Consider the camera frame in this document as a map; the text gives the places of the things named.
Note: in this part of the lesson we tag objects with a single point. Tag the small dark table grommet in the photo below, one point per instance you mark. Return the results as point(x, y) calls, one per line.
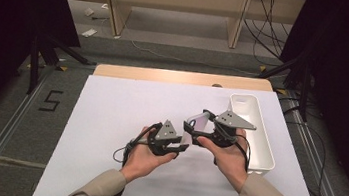
point(217, 85)

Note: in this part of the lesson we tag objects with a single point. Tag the white table mat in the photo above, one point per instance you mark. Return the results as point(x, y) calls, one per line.
point(111, 103)

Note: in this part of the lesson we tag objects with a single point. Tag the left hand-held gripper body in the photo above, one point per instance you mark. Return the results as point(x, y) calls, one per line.
point(166, 132)

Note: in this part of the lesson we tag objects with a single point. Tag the person's left hand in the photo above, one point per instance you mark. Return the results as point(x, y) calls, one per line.
point(144, 163)

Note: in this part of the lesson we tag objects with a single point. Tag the aluminium floor rail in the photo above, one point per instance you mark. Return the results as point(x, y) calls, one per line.
point(3, 137)
point(318, 169)

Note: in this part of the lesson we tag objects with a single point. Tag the small black tool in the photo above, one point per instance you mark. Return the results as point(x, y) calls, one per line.
point(100, 18)

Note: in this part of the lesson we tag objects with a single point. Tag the white plastic bin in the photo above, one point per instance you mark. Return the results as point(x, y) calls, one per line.
point(257, 145)

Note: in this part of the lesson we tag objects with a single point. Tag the person's right hand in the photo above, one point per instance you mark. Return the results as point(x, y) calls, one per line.
point(230, 162)

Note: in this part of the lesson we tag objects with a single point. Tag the black metal stand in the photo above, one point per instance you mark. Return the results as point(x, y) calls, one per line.
point(34, 67)
point(304, 94)

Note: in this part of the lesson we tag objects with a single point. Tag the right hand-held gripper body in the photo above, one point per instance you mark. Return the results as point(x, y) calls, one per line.
point(231, 121)

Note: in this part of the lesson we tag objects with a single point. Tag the light wooden desk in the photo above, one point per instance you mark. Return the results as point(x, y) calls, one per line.
point(120, 4)

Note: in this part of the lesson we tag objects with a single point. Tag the white paper scrap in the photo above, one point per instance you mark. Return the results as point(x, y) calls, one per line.
point(89, 12)
point(89, 32)
point(105, 6)

